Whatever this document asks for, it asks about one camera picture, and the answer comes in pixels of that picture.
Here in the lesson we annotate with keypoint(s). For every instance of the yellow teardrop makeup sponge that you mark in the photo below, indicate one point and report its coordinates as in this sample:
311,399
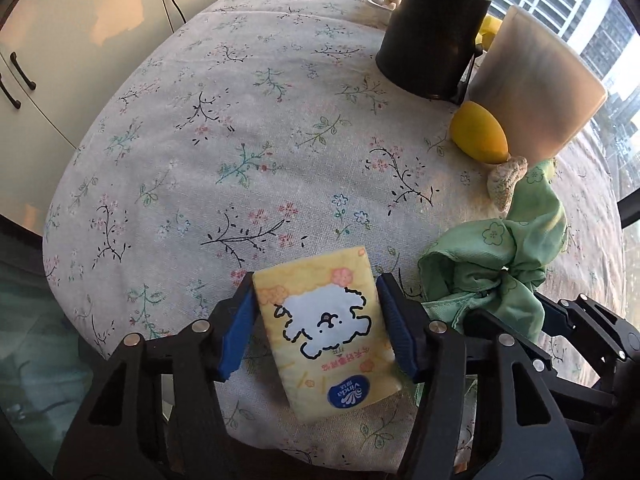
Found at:
480,132

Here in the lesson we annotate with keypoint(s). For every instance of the black cylindrical container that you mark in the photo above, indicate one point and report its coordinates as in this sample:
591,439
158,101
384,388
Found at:
430,35

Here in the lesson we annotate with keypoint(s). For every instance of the yellow tissue packet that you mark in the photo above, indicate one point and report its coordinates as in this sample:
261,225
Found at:
320,325

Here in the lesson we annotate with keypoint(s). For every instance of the low white cabinet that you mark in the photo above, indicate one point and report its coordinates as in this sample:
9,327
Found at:
75,35

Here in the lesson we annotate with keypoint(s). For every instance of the small beige knitted pad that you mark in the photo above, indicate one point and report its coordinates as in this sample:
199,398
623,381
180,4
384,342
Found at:
505,182

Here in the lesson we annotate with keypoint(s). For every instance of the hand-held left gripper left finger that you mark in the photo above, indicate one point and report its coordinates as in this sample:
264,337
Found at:
235,330

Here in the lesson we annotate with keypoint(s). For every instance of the yellow rectangular sponge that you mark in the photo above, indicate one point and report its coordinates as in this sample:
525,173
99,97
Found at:
489,30

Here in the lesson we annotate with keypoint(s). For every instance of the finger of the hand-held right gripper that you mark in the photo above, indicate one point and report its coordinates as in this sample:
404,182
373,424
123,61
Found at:
549,317
482,322

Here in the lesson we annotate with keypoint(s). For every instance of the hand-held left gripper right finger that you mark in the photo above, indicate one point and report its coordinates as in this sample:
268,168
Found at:
397,325

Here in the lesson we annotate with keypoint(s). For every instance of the green floral scrunchie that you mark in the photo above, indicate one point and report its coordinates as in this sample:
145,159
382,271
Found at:
505,245

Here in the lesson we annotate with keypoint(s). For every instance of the translucent plastic container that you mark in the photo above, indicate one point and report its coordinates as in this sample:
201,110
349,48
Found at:
535,85

